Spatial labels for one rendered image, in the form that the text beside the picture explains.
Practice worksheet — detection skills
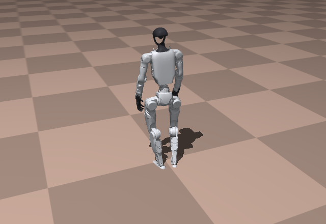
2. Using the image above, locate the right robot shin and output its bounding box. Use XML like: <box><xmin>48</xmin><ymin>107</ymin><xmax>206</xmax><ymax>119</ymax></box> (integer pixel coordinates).
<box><xmin>170</xmin><ymin>127</ymin><xmax>178</xmax><ymax>165</ymax></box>

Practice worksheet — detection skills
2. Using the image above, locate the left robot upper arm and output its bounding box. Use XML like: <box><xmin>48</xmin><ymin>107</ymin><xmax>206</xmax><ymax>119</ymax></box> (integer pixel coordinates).
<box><xmin>139</xmin><ymin>53</ymin><xmax>152</xmax><ymax>83</ymax></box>

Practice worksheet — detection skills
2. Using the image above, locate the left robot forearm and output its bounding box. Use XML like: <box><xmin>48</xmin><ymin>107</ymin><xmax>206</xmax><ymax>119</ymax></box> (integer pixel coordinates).
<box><xmin>135</xmin><ymin>75</ymin><xmax>144</xmax><ymax>98</ymax></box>

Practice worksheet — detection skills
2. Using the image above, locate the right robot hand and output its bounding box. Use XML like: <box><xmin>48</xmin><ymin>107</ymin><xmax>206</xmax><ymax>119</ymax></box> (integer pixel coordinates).
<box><xmin>172</xmin><ymin>88</ymin><xmax>180</xmax><ymax>96</ymax></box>

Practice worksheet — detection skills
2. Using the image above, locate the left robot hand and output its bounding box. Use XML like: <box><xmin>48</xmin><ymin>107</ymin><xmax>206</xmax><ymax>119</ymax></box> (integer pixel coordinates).
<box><xmin>135</xmin><ymin>95</ymin><xmax>144</xmax><ymax>111</ymax></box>

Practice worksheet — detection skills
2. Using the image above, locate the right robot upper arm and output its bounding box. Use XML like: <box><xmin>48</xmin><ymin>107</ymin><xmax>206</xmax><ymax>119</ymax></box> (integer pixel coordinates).
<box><xmin>173</xmin><ymin>49</ymin><xmax>183</xmax><ymax>77</ymax></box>

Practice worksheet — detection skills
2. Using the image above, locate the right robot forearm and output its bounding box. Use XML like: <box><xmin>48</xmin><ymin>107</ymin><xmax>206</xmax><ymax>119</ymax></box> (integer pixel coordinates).
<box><xmin>173</xmin><ymin>75</ymin><xmax>183</xmax><ymax>92</ymax></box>

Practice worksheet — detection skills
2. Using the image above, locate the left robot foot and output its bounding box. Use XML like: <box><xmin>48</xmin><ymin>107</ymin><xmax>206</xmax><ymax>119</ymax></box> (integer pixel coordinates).
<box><xmin>153</xmin><ymin>160</ymin><xmax>166</xmax><ymax>169</ymax></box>

